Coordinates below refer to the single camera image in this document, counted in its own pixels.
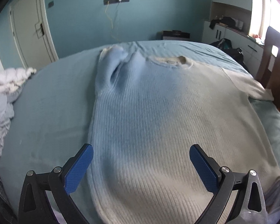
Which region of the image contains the blue and cream knit sweater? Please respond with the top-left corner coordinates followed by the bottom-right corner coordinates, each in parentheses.
top-left (88, 46), bottom-right (280, 223)

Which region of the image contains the black clothing on counter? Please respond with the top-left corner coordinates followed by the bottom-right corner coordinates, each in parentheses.
top-left (209, 16), bottom-right (237, 29)

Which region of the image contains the blue bed sheet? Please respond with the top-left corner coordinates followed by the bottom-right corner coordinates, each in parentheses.
top-left (0, 41), bottom-right (280, 223)

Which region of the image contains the dark wooden chair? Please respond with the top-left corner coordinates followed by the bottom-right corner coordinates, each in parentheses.
top-left (256, 27), bottom-right (280, 111)

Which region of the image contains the white puffy duvet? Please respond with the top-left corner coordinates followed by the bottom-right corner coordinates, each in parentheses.
top-left (0, 67), bottom-right (37, 94)

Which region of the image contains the black bag on floor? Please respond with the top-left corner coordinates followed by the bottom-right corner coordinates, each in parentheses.
top-left (210, 38), bottom-right (249, 72)

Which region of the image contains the white panel door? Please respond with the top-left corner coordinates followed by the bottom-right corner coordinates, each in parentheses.
top-left (9, 0), bottom-right (58, 70)

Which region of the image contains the black and white box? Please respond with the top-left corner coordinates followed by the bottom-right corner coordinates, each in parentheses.
top-left (162, 30), bottom-right (190, 41)

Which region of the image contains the white cabinet with dark handles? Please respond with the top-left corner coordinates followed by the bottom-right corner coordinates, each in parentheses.
top-left (202, 21), bottom-right (263, 77)

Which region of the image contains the dark wall light switch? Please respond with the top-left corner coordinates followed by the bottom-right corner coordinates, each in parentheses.
top-left (48, 1), bottom-right (54, 8)

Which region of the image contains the yellow charging cable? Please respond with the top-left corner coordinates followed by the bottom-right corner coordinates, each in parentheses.
top-left (104, 0), bottom-right (120, 42)

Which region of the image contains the grey charging cable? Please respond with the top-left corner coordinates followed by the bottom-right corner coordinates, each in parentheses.
top-left (114, 0), bottom-right (121, 40)

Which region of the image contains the black wall outlet strip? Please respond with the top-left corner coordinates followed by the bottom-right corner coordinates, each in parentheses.
top-left (104, 0), bottom-right (130, 5)

